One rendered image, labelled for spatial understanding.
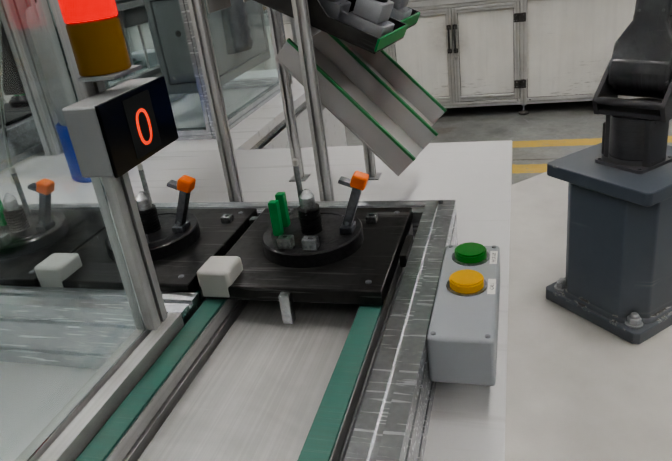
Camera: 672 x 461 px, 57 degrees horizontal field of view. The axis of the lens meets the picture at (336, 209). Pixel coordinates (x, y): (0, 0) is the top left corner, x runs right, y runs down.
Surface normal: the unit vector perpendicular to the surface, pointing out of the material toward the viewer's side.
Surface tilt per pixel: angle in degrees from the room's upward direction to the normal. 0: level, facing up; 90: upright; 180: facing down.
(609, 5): 90
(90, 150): 90
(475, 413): 0
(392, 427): 0
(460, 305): 0
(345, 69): 90
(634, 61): 68
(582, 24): 90
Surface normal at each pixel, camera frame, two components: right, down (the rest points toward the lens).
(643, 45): -0.73, 0.00
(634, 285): -0.25, 0.42
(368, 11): -0.48, 0.37
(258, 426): -0.12, -0.91
